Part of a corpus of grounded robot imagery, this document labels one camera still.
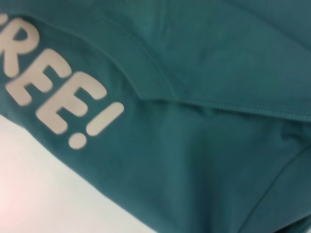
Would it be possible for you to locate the blue shirt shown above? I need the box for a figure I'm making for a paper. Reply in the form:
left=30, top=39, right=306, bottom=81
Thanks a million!
left=0, top=0, right=311, bottom=233

